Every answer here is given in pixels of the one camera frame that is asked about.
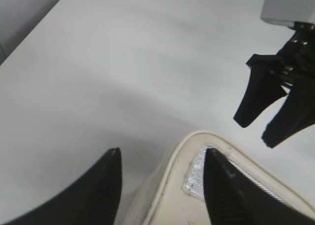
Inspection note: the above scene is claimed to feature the cream canvas zipper bag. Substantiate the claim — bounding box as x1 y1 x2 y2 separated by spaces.
120 130 315 225

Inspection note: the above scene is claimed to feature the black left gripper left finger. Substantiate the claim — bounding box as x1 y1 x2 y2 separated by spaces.
8 148 122 225

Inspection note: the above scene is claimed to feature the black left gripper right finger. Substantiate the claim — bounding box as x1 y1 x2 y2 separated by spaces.
204 148 305 225

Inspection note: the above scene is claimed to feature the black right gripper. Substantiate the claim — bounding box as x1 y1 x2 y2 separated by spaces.
234 23 315 148

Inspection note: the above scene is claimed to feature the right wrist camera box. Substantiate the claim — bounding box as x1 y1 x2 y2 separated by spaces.
260 0 315 28

